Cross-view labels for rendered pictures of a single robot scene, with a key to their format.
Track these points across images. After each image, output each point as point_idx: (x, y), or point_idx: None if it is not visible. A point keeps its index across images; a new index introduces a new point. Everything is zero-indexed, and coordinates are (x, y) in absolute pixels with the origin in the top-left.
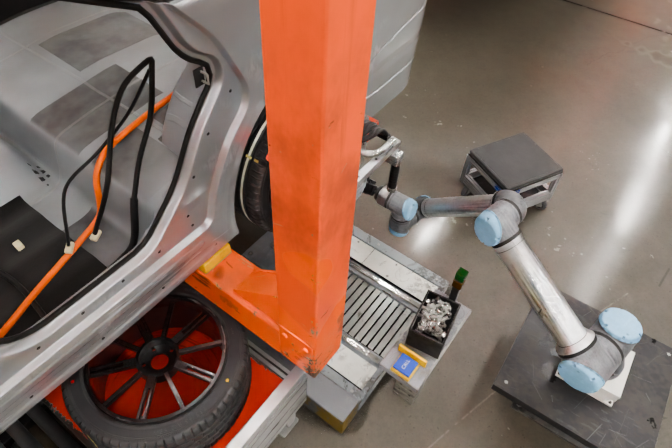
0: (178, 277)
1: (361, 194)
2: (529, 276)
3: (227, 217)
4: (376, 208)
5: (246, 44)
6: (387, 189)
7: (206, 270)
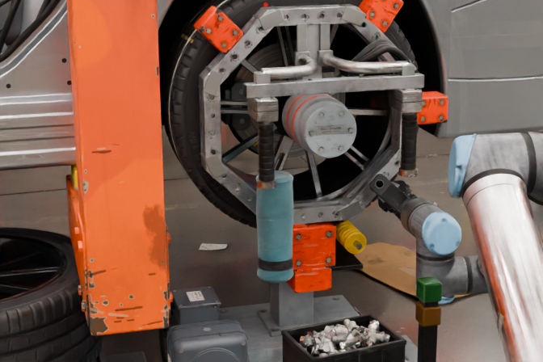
0: (25, 150)
1: (503, 360)
2: (494, 243)
3: None
4: None
5: None
6: (398, 170)
7: (76, 182)
